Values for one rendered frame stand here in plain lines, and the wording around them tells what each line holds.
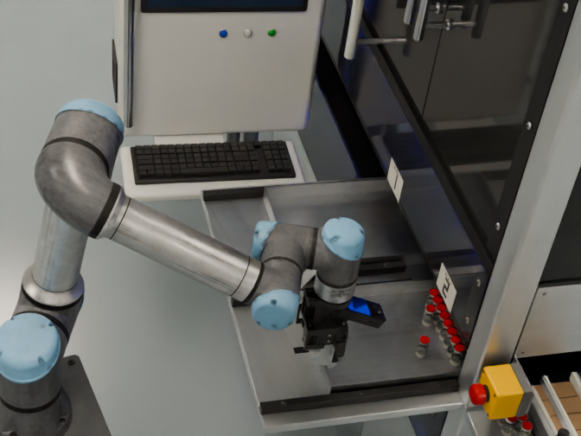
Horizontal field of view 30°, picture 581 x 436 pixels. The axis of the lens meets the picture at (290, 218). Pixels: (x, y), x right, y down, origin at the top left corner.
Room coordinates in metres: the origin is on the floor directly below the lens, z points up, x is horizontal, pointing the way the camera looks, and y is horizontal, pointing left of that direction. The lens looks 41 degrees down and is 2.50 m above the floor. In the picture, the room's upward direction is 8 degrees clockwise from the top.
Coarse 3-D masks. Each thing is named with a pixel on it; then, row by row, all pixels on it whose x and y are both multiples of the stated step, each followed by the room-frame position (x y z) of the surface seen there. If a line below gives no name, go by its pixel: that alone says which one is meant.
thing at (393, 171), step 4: (392, 160) 1.93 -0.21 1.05; (392, 164) 1.92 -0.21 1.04; (392, 168) 1.92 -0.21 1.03; (396, 168) 1.90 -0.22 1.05; (388, 172) 1.93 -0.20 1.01; (392, 172) 1.92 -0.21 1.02; (396, 172) 1.90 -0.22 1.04; (388, 176) 1.93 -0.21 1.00; (392, 176) 1.91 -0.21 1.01; (400, 176) 1.87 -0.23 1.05; (388, 180) 1.92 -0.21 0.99; (392, 180) 1.91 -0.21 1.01; (400, 180) 1.87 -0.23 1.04; (392, 184) 1.90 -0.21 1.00; (396, 184) 1.88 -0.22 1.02; (400, 184) 1.86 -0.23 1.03; (392, 188) 1.90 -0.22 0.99; (396, 188) 1.88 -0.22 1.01; (400, 188) 1.86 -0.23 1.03; (396, 192) 1.87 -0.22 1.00; (400, 192) 1.86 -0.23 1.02; (396, 196) 1.87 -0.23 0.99
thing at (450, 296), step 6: (444, 270) 1.59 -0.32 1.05; (438, 276) 1.61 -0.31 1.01; (444, 276) 1.59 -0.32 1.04; (438, 282) 1.60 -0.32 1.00; (444, 282) 1.58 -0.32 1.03; (450, 282) 1.56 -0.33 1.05; (438, 288) 1.60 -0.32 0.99; (444, 288) 1.58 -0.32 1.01; (450, 288) 1.55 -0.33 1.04; (450, 294) 1.55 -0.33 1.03; (444, 300) 1.56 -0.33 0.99; (450, 300) 1.54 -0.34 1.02; (450, 306) 1.54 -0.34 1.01
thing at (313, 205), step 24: (264, 192) 1.93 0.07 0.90; (288, 192) 1.95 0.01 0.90; (312, 192) 1.97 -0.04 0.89; (336, 192) 1.99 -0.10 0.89; (360, 192) 2.01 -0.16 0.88; (384, 192) 2.02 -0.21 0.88; (288, 216) 1.88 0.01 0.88; (312, 216) 1.89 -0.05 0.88; (336, 216) 1.91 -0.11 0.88; (360, 216) 1.92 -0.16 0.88; (384, 216) 1.93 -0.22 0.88; (384, 240) 1.84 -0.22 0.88; (408, 240) 1.86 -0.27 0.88; (408, 264) 1.78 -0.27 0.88
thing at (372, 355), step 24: (360, 288) 1.65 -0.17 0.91; (384, 288) 1.67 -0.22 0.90; (408, 288) 1.69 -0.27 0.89; (432, 288) 1.71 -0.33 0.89; (384, 312) 1.62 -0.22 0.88; (408, 312) 1.63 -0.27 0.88; (360, 336) 1.54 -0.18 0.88; (384, 336) 1.55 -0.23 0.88; (408, 336) 1.56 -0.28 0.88; (432, 336) 1.57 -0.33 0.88; (360, 360) 1.48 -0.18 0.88; (384, 360) 1.48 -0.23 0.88; (408, 360) 1.49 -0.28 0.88; (432, 360) 1.50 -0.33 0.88; (336, 384) 1.40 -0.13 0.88; (360, 384) 1.39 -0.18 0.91; (384, 384) 1.40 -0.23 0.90; (408, 384) 1.42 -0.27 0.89
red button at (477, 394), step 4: (472, 384) 1.34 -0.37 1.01; (476, 384) 1.34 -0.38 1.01; (480, 384) 1.34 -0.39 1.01; (472, 388) 1.33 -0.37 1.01; (476, 388) 1.33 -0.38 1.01; (480, 388) 1.33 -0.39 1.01; (484, 388) 1.33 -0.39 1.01; (472, 392) 1.32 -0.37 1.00; (476, 392) 1.32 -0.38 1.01; (480, 392) 1.32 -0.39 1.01; (484, 392) 1.32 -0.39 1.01; (472, 396) 1.32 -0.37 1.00; (476, 396) 1.31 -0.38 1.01; (480, 396) 1.31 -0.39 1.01; (484, 396) 1.32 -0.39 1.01; (472, 400) 1.32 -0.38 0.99; (476, 400) 1.31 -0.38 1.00; (480, 400) 1.31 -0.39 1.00; (484, 400) 1.31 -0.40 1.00; (476, 404) 1.31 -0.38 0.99; (480, 404) 1.31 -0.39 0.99
